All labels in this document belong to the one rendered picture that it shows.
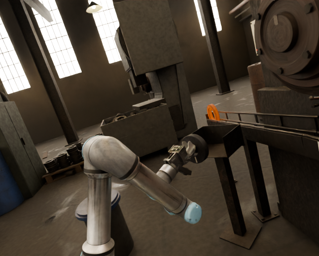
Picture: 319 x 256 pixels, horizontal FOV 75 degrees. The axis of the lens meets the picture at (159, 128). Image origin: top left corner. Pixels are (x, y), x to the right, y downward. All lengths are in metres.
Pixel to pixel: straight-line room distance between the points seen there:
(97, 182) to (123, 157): 0.17
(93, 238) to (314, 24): 0.96
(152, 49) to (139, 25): 0.38
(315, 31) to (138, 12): 2.89
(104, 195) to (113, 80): 9.99
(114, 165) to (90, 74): 10.22
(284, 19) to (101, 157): 0.71
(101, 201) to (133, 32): 2.80
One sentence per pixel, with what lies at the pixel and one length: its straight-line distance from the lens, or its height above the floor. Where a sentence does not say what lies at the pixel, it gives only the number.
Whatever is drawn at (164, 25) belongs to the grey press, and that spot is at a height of 1.85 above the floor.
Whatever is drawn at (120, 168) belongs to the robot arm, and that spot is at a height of 0.87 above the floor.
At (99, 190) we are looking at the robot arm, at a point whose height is 0.78.
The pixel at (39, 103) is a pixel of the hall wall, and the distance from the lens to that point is 11.45.
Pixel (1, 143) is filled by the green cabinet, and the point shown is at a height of 0.92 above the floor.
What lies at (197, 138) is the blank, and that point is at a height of 0.76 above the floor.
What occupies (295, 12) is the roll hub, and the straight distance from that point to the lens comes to 0.81.
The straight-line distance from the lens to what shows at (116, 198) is 1.54.
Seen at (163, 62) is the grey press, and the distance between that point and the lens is 3.33.
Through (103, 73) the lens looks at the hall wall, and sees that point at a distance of 10.75.
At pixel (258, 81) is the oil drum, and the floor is 0.62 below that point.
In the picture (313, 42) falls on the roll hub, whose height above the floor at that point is 1.06.
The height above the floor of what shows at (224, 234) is 0.01.
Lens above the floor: 1.09
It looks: 12 degrees down
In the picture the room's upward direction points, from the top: 17 degrees counter-clockwise
